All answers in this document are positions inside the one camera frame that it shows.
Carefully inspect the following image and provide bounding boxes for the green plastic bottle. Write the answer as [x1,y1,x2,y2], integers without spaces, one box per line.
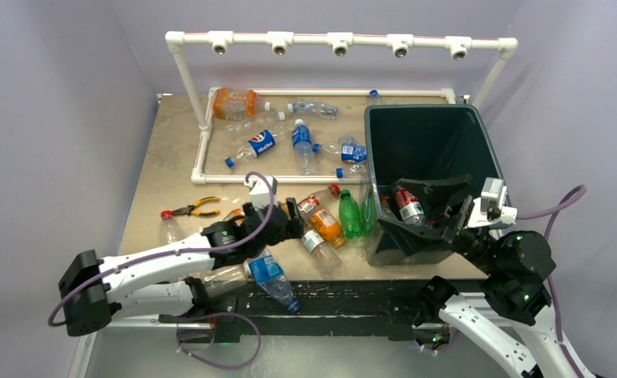
[338,190,363,239]

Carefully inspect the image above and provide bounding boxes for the large red label water bottle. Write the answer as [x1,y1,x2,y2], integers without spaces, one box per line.
[394,185,426,224]

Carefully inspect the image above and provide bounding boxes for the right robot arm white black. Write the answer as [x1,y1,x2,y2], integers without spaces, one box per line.
[379,174,591,377]

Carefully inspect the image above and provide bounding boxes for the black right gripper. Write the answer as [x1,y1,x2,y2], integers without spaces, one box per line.
[375,171,500,273]

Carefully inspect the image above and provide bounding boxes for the white PVC pipe frame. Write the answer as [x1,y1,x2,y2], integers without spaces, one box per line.
[164,31,519,185]

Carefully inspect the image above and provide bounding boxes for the small orange bottle amber cap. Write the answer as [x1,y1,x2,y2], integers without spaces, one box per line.
[278,202,294,220]

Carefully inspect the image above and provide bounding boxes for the blue label bottle upright centre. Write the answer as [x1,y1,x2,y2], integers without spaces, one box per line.
[291,118,316,175]

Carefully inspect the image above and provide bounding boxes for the green cap white label bottle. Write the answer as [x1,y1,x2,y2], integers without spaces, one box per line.
[300,228,342,274]

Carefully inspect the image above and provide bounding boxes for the orange juice bottle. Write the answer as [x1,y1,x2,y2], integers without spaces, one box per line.
[308,208,346,249]

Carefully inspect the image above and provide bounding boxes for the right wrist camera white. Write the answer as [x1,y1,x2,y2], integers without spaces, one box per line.
[467,177,518,229]

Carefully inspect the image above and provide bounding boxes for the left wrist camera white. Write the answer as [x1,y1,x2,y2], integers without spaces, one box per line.
[244,175,278,209]

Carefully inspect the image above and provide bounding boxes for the clear bottle red cap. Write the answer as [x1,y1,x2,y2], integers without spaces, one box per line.
[161,210,184,244]

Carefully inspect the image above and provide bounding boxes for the yellow black pliers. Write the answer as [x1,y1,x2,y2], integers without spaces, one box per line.
[171,196,220,218]

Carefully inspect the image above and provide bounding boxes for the clear crushed bottle front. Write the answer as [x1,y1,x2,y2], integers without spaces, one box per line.
[199,262,252,298]

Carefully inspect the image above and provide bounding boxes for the blue label water bottle front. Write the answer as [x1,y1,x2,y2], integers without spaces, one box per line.
[248,249,300,313]

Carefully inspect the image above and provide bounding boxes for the clear crushed bottle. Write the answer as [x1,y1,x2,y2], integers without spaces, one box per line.
[199,262,252,298]
[286,100,339,120]

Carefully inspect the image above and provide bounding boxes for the purple cable loop below table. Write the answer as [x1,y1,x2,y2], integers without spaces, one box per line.
[175,311,263,372]

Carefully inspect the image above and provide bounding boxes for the black table front rail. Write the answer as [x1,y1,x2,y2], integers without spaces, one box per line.
[184,276,481,343]

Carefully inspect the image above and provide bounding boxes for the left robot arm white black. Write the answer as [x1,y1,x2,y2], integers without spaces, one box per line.
[48,198,302,336]

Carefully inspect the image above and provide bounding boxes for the dark green plastic bin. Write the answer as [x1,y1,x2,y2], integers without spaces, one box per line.
[364,105,503,266]

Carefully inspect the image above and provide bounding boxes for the clear crushed bottle back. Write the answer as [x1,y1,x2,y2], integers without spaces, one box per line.
[286,100,339,120]

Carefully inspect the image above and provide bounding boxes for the orange label bottle far corner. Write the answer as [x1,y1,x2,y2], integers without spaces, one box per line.
[212,87,260,120]

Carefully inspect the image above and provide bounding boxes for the clear bottle white cap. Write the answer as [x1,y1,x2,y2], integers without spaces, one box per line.
[225,102,286,139]

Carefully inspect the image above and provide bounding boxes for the red cap red label bottle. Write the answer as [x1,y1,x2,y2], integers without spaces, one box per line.
[297,184,342,221]

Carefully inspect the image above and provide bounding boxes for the clear bottle blue label right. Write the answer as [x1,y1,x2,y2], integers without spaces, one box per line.
[312,142,368,165]

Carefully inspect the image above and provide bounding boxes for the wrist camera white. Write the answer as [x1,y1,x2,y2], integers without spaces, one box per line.
[467,177,518,229]
[244,175,278,209]

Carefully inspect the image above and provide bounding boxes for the clear Pepsi bottle blue cap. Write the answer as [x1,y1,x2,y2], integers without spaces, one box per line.
[224,130,276,169]

